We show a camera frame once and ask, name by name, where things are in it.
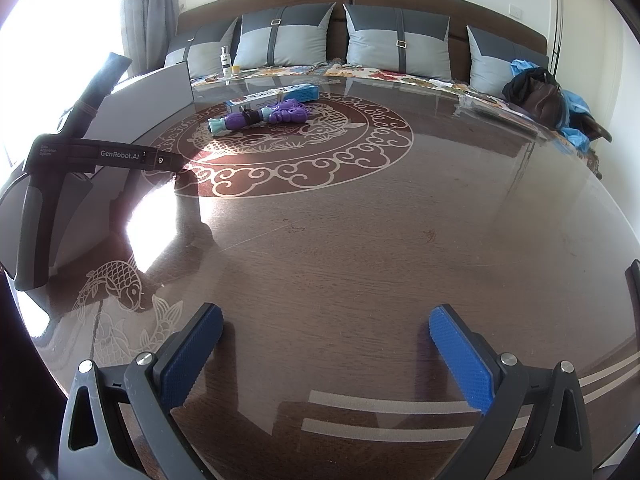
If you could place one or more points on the grey curtain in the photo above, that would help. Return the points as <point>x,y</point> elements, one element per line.
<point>150,10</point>

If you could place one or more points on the white pump bottle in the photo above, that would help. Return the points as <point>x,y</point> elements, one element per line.
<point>226,62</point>

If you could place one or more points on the brown patterned glass desktop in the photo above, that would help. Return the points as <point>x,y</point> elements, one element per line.
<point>375,260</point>

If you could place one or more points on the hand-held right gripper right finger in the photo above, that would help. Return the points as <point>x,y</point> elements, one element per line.
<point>462,365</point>

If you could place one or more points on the grey storage box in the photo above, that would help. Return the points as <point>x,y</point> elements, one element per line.
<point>145,105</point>

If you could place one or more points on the purple and teal toy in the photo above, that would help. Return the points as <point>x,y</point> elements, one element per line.
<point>287,112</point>

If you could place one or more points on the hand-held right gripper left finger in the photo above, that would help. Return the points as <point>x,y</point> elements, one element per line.
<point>192,355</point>

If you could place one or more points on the white wall switch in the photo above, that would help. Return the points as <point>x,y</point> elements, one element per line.
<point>515,9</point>

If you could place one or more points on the blue toothpaste box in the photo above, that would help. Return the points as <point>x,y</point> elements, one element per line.
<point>295,92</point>

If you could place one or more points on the floral sofa blanket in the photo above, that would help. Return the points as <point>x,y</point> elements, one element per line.
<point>360,71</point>

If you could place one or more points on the dark brown handbag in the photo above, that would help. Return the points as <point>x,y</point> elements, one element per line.
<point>537,97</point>

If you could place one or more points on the clear plastic sleeve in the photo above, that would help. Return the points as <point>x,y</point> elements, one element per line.
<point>490,110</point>

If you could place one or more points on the grey two-tone cushion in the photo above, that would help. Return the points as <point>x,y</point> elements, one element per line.
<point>490,67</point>
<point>385,50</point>
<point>205,55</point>
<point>285,45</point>

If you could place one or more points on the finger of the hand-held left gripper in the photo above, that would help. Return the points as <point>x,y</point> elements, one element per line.
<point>100,85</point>

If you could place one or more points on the black smartphone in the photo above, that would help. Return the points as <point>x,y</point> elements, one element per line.
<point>635,285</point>

